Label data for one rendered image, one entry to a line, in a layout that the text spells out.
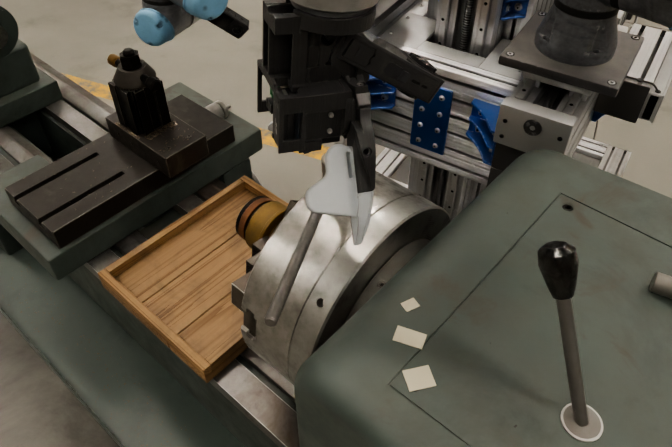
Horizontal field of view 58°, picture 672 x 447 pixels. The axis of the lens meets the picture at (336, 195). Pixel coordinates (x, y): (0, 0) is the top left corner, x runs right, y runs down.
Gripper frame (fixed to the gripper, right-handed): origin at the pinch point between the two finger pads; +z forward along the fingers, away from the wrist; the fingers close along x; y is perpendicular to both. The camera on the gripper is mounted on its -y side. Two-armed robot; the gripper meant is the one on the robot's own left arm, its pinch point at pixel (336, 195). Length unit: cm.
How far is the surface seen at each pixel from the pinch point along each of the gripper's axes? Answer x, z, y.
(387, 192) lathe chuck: -10.8, 10.6, -12.1
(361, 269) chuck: -0.9, 12.8, -4.6
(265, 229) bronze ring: -21.0, 22.7, 1.4
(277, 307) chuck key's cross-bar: 9.6, 3.4, 8.8
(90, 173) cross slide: -62, 38, 26
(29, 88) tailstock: -107, 42, 38
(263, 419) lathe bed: -6.7, 49.1, 5.4
